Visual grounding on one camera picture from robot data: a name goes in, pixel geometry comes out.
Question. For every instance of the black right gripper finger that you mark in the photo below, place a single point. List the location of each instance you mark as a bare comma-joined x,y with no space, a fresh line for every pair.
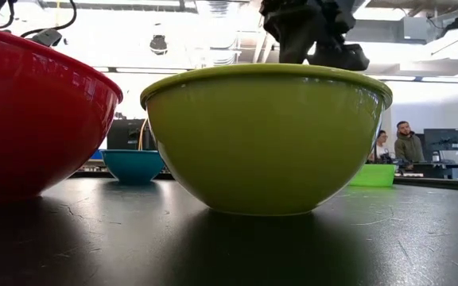
344,57

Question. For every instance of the person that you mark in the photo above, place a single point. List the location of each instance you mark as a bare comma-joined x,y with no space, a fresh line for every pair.
408,147
380,149

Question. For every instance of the olive green bowl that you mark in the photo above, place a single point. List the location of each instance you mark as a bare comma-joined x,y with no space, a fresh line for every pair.
265,147

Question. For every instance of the black computer monitor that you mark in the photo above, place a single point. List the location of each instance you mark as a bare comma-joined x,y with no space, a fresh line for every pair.
443,139

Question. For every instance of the black desk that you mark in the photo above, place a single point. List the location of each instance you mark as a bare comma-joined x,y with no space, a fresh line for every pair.
435,166

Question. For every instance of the dark round ceiling fixture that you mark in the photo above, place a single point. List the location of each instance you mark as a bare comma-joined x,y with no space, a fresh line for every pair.
158,43

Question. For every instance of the black box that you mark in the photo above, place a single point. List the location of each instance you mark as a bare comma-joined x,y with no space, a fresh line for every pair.
123,135

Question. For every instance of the small teal bowl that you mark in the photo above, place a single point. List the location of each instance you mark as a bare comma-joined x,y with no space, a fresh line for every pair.
133,165

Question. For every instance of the large red bowl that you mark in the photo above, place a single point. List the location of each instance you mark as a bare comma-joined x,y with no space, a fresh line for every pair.
34,119

